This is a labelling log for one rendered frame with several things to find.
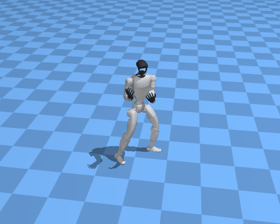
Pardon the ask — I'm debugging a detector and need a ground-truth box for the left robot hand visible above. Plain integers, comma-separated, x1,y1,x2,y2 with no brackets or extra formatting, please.
146,93,156,103

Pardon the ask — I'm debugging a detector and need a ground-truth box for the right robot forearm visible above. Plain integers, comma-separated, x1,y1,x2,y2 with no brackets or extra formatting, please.
123,94,134,101

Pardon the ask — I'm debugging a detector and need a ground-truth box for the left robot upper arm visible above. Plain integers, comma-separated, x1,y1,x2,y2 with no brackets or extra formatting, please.
148,75,156,95

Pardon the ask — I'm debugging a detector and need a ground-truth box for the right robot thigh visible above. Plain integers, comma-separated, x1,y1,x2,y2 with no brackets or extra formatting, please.
126,107,138,140

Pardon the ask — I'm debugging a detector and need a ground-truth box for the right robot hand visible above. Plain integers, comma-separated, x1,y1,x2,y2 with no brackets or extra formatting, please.
126,87,134,100

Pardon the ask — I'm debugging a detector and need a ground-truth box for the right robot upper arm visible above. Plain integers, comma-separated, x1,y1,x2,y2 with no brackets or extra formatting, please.
124,77,134,95

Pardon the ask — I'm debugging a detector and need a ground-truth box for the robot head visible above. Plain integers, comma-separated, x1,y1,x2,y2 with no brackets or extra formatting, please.
136,60,148,78

